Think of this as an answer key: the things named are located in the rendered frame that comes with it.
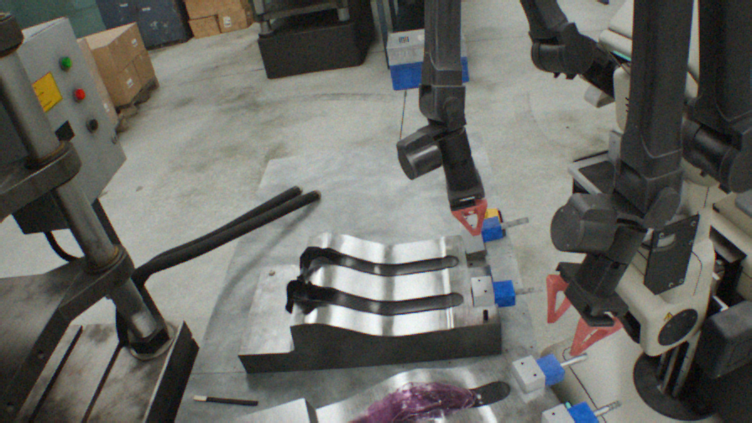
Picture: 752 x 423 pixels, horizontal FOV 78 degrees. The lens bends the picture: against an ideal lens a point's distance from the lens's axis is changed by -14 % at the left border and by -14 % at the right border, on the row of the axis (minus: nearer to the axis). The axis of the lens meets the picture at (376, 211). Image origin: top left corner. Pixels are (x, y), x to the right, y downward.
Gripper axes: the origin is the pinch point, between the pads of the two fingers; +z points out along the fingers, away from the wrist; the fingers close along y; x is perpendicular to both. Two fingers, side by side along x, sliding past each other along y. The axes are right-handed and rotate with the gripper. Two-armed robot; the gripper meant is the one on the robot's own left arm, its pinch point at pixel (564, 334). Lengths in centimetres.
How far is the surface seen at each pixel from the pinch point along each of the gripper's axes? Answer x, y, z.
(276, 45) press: 12, -441, 69
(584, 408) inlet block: 7.1, 5.6, 10.7
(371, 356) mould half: -16.4, -22.0, 26.5
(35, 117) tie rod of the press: -81, -46, -2
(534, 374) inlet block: 2.5, -3.0, 11.7
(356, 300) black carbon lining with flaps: -19.3, -30.2, 19.7
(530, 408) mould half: 1.2, 1.1, 15.2
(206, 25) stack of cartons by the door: -53, -710, 119
